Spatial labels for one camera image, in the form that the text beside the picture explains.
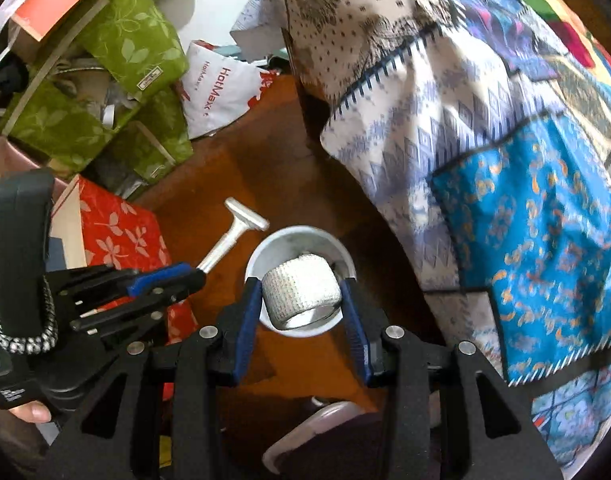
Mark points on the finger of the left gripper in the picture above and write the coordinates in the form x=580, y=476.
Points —
x=158, y=299
x=155, y=279

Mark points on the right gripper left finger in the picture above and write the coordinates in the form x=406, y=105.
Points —
x=237, y=325

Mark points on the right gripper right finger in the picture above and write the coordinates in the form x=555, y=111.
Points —
x=364, y=323

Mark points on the white bandage tape roll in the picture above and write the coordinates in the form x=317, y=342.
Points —
x=300, y=292

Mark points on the white trash cup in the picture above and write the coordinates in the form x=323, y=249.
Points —
x=292, y=242

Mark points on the person's left hand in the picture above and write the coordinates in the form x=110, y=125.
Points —
x=33, y=413

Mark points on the red floral gift bag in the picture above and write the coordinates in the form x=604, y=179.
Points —
x=97, y=227

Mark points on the pink slipper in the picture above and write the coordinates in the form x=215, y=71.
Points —
x=326, y=417

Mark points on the white disposable razor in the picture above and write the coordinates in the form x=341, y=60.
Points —
x=244, y=219

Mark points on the green leaf pattern bag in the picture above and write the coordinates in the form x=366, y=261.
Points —
x=101, y=90

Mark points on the blue patchwork bedspread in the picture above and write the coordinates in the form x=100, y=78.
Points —
x=486, y=147

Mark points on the white HotMaxx plastic bag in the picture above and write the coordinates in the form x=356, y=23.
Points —
x=217, y=90

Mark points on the colourful checkered blanket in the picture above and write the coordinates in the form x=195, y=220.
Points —
x=575, y=36

